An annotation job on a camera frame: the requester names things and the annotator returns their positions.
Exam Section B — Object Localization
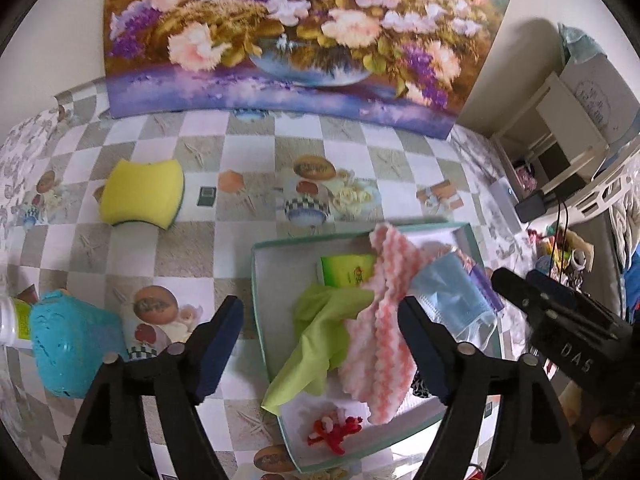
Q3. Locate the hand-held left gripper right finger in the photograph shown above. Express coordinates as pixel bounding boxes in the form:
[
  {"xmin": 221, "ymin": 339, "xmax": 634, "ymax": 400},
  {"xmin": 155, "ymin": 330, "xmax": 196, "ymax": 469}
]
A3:
[{"xmin": 397, "ymin": 296, "xmax": 583, "ymax": 480}]

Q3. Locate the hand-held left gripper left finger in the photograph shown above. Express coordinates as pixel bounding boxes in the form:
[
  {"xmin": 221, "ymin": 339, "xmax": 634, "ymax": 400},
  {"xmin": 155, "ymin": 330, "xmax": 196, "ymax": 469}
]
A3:
[{"xmin": 60, "ymin": 295, "xmax": 246, "ymax": 480}]

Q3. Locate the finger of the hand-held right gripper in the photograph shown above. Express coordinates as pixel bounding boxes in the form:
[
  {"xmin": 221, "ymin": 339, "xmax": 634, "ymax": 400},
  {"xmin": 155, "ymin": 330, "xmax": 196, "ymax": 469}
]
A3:
[
  {"xmin": 525, "ymin": 270, "xmax": 581, "ymax": 306},
  {"xmin": 491, "ymin": 267, "xmax": 551, "ymax": 328}
]

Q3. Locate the purple cloth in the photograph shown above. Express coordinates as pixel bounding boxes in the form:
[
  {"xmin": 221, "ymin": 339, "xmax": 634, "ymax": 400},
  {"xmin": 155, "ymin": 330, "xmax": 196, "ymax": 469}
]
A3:
[{"xmin": 465, "ymin": 262, "xmax": 501, "ymax": 316}]

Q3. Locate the leopard print scrunchie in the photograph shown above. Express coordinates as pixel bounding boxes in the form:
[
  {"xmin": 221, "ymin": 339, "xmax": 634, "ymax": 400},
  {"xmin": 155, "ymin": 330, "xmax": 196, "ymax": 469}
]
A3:
[{"xmin": 411, "ymin": 370, "xmax": 441, "ymax": 401}]

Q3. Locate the pink wavy striped towel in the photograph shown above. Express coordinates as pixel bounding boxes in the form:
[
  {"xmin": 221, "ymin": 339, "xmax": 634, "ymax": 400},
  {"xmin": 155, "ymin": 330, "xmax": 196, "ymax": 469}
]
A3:
[{"xmin": 339, "ymin": 224, "xmax": 436, "ymax": 423}]

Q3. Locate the blue face mask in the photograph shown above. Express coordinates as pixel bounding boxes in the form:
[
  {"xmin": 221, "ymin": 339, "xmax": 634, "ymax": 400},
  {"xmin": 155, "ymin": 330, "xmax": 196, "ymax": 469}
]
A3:
[{"xmin": 410, "ymin": 252, "xmax": 498, "ymax": 348}]

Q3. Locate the teal tray with white inside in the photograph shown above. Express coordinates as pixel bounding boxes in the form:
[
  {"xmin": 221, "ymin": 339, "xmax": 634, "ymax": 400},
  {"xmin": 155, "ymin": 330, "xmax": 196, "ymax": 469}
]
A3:
[{"xmin": 250, "ymin": 221, "xmax": 503, "ymax": 475}]

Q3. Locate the yellow-green cloth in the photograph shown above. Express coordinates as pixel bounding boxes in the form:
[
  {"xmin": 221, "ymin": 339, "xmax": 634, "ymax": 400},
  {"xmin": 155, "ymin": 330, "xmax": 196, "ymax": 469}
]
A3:
[{"xmin": 261, "ymin": 284, "xmax": 376, "ymax": 417}]

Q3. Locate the green tissue packet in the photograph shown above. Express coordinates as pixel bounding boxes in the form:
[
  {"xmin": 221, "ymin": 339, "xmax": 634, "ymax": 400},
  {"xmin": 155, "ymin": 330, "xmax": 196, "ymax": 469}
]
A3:
[{"xmin": 317, "ymin": 254, "xmax": 378, "ymax": 288}]

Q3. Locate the yellow sponge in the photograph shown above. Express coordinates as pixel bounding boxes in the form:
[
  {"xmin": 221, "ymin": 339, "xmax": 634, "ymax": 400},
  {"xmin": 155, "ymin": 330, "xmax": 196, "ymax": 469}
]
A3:
[{"xmin": 97, "ymin": 158, "xmax": 186, "ymax": 231}]

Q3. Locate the person's right hand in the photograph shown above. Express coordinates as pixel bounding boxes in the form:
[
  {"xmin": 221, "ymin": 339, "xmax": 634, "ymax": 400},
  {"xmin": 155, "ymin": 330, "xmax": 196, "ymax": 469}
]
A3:
[{"xmin": 587, "ymin": 407, "xmax": 638, "ymax": 461}]

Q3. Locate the pile of colourful clutter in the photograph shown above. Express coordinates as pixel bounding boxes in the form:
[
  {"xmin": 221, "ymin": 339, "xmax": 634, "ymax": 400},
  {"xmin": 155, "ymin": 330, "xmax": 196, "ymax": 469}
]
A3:
[{"xmin": 527, "ymin": 225, "xmax": 596, "ymax": 286}]

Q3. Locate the black power adapter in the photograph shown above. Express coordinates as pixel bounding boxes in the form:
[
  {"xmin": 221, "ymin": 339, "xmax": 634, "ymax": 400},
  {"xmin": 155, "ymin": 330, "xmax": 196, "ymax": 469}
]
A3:
[{"xmin": 515, "ymin": 191, "xmax": 561, "ymax": 223}]

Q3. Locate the teal plastic box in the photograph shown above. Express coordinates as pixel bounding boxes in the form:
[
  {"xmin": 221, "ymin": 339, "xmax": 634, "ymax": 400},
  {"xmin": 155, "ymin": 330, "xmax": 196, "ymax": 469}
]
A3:
[{"xmin": 29, "ymin": 290, "xmax": 128, "ymax": 400}]

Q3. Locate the white shelf unit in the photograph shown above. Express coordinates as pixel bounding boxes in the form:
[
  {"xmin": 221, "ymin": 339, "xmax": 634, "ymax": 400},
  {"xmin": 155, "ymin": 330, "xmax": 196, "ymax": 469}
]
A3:
[{"xmin": 492, "ymin": 72, "xmax": 640, "ymax": 221}]

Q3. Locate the white storage box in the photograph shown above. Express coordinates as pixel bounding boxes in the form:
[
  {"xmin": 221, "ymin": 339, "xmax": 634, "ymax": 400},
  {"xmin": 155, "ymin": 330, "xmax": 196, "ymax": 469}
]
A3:
[{"xmin": 557, "ymin": 22, "xmax": 640, "ymax": 146}]

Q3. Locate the white plastic bottle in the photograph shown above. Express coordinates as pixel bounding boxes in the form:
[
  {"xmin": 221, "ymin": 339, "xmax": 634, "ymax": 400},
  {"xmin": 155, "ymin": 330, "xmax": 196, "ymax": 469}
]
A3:
[{"xmin": 0, "ymin": 294, "xmax": 36, "ymax": 353}]

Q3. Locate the grey floral tablecloth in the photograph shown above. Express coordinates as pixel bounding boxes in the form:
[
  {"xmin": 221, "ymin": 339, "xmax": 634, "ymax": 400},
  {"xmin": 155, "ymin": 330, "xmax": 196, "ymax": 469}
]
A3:
[{"xmin": 0, "ymin": 105, "xmax": 551, "ymax": 281}]

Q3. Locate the flower painting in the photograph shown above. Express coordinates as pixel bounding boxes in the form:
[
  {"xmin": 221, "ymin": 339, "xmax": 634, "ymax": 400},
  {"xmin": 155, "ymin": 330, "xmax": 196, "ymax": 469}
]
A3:
[{"xmin": 104, "ymin": 0, "xmax": 518, "ymax": 140}]

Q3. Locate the black cable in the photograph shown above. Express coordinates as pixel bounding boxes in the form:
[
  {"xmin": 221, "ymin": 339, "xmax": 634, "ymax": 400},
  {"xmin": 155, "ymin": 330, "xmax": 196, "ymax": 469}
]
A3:
[{"xmin": 550, "ymin": 195, "xmax": 571, "ymax": 281}]

